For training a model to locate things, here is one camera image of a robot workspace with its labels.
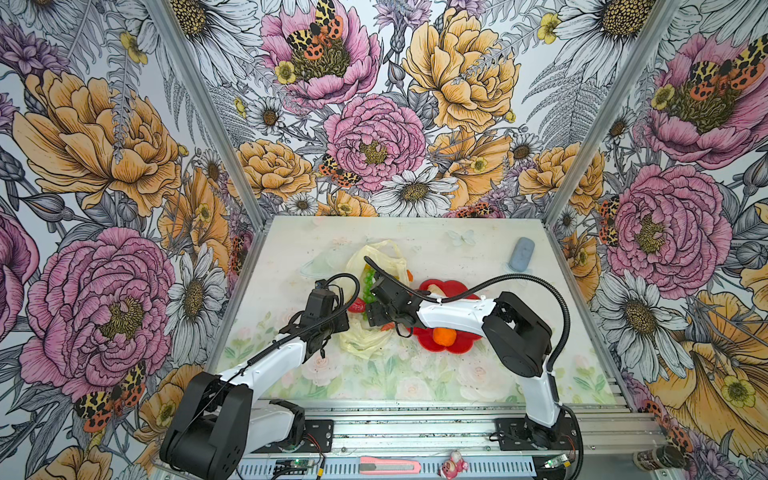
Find yellowish plastic bag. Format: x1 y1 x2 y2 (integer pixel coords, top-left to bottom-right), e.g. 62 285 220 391
339 240 412 360

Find white fake garlic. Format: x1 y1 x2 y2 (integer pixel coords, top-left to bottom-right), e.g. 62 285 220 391
427 284 447 298

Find orange fake tangerine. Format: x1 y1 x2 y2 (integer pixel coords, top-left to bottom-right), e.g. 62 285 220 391
432 328 457 348

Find red flower-shaped plate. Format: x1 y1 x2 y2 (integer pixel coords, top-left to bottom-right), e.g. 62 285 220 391
413 279 481 355

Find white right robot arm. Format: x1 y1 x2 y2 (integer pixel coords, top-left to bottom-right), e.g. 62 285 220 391
366 273 571 431

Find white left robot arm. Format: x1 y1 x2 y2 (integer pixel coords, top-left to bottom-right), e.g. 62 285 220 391
159 284 356 479

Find green fake grapes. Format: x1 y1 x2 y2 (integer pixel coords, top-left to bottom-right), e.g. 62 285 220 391
360 265 376 297

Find red fake strawberry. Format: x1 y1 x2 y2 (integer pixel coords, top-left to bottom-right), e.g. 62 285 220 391
347 298 367 313

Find grey fabric glasses case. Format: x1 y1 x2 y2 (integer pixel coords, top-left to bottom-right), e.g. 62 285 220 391
507 237 535 273

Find green circuit board left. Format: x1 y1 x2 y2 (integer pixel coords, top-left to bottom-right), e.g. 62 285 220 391
273 459 316 476

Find green circuit board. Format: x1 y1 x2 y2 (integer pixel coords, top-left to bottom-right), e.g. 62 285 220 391
542 453 571 469
273 459 316 476

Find pink utility knife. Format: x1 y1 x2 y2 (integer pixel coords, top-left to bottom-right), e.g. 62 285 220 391
358 456 422 475

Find small pink figurine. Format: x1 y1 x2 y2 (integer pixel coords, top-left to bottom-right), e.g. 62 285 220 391
438 450 469 480

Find green circuit board right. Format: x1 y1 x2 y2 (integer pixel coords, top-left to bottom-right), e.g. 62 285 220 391
542 453 571 469

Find dark cylindrical can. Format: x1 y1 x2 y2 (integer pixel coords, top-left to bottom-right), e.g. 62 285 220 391
632 445 688 472

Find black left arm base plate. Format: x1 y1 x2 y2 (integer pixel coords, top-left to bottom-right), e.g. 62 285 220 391
286 419 335 454

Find aluminium rail frame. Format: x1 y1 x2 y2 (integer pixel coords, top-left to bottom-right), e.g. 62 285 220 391
228 401 667 479

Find black corrugated cable conduit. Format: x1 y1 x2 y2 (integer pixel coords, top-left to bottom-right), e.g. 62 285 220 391
363 256 584 480

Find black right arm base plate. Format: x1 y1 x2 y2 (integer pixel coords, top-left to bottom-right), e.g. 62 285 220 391
488 417 581 451

